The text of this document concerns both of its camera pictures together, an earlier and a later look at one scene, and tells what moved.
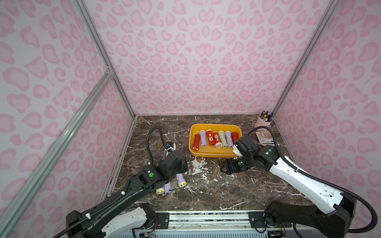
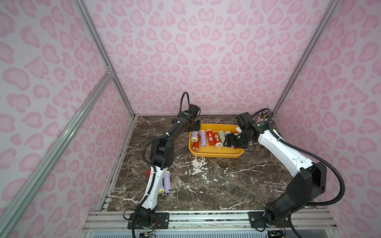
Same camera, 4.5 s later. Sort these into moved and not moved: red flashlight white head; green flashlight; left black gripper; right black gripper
Moved: right black gripper; left black gripper
Not moved: green flashlight; red flashlight white head
